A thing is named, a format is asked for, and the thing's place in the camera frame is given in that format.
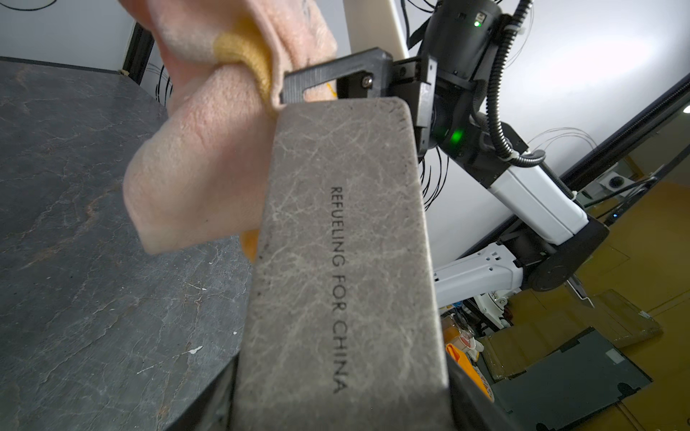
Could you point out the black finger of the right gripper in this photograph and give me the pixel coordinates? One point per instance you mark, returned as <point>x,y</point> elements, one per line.
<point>366,74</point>

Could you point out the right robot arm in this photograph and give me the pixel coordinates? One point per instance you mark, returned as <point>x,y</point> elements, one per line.
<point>452,88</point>

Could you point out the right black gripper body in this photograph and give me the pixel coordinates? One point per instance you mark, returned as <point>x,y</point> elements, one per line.
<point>414,81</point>

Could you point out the grey rectangular eyeglass case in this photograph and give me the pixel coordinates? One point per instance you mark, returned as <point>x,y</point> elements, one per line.
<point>342,330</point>

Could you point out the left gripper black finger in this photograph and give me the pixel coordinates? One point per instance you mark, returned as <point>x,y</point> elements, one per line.
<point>471,409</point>

